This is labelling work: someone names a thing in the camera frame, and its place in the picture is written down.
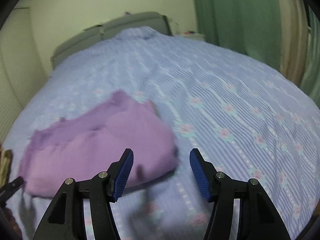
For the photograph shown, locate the blue floral bed sheet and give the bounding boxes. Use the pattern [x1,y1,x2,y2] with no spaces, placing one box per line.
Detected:
[4,28,319,239]

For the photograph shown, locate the beige curtain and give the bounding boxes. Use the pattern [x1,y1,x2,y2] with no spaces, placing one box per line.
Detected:
[278,0,308,86]

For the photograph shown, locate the white bedside table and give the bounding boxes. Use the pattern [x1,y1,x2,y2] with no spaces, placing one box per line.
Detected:
[175,32,206,41]

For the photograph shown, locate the white louvred wardrobe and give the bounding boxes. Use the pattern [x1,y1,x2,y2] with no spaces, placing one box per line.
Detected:
[1,8,47,142]

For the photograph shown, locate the green curtain right panel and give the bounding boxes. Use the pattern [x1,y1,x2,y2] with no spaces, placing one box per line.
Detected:
[300,7,319,106]

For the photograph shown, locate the green curtain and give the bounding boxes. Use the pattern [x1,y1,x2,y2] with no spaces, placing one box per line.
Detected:
[194,0,281,70]

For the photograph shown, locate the grey padded headboard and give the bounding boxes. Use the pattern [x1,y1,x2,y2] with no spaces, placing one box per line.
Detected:
[51,12,172,68]

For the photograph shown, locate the purple sweater green print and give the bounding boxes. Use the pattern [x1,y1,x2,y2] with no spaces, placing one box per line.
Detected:
[19,90,178,197]

